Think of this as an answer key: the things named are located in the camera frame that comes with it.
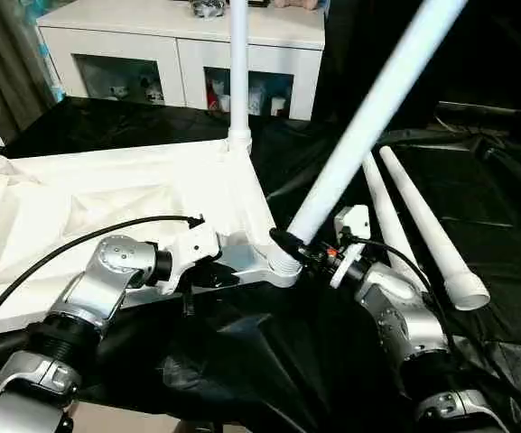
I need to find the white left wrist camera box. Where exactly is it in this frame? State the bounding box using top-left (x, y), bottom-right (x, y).
top-left (164, 220), bottom-right (224, 298)

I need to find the grey curtain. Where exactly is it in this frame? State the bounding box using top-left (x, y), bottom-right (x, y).
top-left (0, 0), bottom-right (68, 149)

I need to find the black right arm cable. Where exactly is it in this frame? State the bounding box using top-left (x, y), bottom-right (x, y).
top-left (340, 234), bottom-right (521, 408)

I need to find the red bottle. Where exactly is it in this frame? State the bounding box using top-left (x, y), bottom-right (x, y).
top-left (209, 80), bottom-right (223, 113)

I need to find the white plastic table leg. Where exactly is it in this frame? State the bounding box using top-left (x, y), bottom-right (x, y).
top-left (226, 0), bottom-right (256, 155)
top-left (361, 151), bottom-right (424, 281)
top-left (378, 146), bottom-right (492, 312)
top-left (266, 0), bottom-right (470, 277)

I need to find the patterned mug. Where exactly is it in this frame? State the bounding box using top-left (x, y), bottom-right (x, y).
top-left (190, 0), bottom-right (228, 18)

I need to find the pink soft toy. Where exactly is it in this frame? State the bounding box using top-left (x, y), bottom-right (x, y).
top-left (273, 0), bottom-right (321, 12)

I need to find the long dark metal bar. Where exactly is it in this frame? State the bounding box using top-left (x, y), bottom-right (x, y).
top-left (435, 101), bottom-right (521, 126)

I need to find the white glass-door cabinet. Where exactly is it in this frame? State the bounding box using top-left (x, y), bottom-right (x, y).
top-left (36, 0), bottom-right (327, 123)

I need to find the black shiny mat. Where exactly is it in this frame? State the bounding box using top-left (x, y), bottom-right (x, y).
top-left (0, 94), bottom-right (521, 433)

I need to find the white plastic table top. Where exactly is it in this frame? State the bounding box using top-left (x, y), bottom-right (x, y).
top-left (0, 137), bottom-right (305, 338)

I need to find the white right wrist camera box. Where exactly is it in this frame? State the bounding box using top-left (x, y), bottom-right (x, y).
top-left (330, 204), bottom-right (373, 289)

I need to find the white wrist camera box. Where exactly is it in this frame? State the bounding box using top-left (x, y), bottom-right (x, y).
top-left (164, 220), bottom-right (224, 298)
top-left (330, 204), bottom-right (373, 289)

